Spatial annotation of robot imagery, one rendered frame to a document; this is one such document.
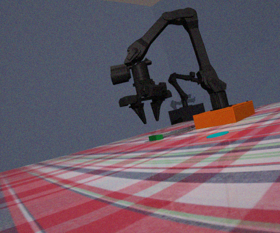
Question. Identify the green rectangular post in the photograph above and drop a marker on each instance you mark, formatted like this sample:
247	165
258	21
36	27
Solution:
155	137

